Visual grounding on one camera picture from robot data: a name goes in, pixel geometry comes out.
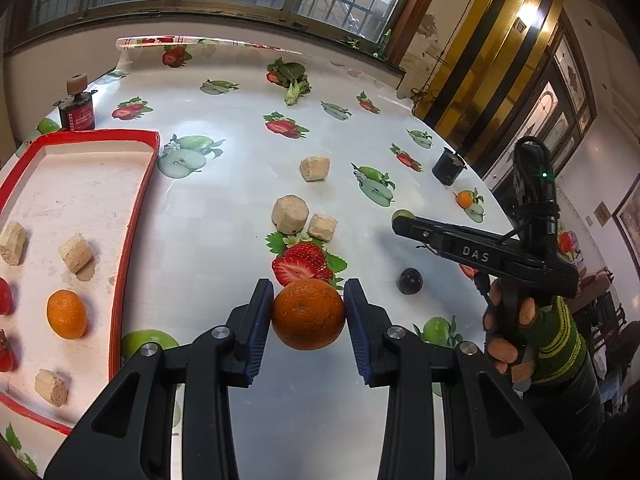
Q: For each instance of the green leafy vegetable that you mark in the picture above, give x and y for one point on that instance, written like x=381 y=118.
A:
x=292 y=80

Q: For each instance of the golden door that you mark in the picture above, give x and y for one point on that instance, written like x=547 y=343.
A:
x=480 y=60

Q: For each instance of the black cylindrical cup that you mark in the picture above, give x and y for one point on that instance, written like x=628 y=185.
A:
x=448 y=166

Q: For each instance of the green bottle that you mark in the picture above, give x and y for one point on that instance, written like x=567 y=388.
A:
x=385 y=42

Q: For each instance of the red rimmed tray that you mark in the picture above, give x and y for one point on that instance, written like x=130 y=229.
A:
x=75 y=195

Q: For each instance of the beige pressed wood block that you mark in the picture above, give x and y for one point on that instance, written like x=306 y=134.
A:
x=315 y=167
x=51 y=387
x=322 y=226
x=12 y=242
x=76 y=252

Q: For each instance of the framed wall picture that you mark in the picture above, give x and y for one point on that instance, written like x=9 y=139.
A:
x=627 y=215

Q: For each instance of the dark purple plum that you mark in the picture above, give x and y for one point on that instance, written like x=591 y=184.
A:
x=410 y=280

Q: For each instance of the green grape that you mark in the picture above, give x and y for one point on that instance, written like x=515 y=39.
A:
x=402 y=213

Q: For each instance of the red strawberry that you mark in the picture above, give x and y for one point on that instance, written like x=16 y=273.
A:
x=5 y=352

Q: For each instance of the small orange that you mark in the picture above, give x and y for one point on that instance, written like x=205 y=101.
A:
x=465 y=199

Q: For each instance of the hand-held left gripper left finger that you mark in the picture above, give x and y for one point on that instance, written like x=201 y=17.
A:
x=260 y=330

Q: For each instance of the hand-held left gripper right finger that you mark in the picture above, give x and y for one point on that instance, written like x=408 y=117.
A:
x=356 y=330

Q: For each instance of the large orange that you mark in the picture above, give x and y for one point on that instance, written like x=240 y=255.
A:
x=66 y=314
x=307 y=316

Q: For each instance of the person's right hand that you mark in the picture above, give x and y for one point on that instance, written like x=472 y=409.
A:
x=550 y=330

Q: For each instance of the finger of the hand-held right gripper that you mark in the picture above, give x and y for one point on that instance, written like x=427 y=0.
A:
x=420 y=232

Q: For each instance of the fruit printed tablecloth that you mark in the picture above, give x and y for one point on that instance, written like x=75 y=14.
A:
x=240 y=200

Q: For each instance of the person's right forearm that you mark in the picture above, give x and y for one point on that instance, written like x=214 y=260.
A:
x=565 y=405

